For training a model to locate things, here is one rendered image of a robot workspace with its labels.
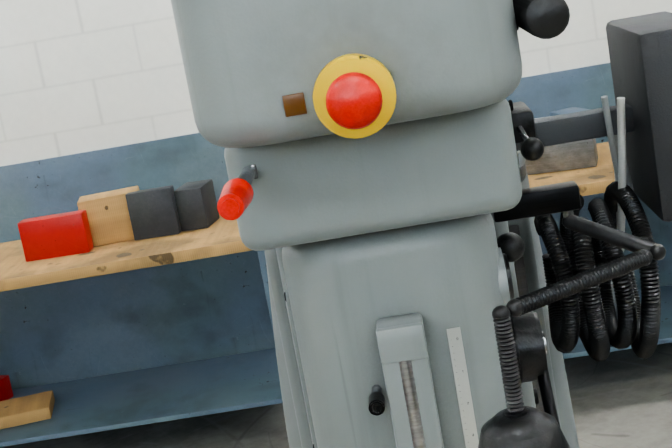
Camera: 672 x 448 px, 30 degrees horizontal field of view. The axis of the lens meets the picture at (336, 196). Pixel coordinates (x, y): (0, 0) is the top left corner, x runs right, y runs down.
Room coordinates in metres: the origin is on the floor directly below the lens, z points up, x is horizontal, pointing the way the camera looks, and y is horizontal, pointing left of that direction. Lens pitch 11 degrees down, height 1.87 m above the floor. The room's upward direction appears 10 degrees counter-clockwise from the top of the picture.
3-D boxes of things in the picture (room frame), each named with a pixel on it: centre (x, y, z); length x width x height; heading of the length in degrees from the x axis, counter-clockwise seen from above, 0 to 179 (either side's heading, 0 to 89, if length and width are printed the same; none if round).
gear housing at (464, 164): (1.18, -0.04, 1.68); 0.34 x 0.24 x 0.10; 176
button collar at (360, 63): (0.91, -0.03, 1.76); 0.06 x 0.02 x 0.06; 86
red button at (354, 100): (0.88, -0.02, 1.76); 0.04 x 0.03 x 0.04; 86
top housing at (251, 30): (1.15, -0.04, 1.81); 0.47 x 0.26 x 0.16; 176
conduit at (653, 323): (1.39, -0.26, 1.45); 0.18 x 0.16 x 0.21; 176
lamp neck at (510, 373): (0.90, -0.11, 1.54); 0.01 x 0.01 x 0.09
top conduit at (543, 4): (1.16, -0.19, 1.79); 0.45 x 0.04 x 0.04; 176
